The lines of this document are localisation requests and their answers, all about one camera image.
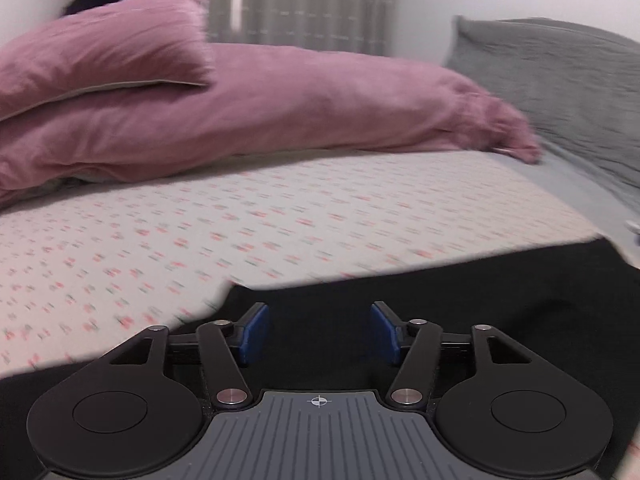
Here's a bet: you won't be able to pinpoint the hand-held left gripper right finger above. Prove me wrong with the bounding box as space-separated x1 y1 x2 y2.
370 301 536 409

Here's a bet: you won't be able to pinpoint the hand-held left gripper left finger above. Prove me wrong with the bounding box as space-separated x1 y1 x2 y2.
102 302 271 412

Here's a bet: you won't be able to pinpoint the black pants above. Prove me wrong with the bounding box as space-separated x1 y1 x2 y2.
0 237 640 480

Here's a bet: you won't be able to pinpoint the cherry print cloth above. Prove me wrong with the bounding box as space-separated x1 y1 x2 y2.
0 147 609 379

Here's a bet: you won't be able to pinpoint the grey bed sheet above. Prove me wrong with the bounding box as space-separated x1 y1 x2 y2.
487 150 640 264

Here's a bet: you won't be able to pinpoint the pink velvet duvet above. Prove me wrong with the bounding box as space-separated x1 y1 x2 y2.
0 42 544 209

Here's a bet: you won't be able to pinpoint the grey quilted pillow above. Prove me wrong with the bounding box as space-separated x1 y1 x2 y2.
442 15 640 211

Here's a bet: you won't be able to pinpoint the pink velvet pillow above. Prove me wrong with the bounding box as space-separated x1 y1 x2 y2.
0 0 217 124

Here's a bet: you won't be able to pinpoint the grey star print curtain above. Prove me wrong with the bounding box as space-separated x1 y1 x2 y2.
120 0 401 59

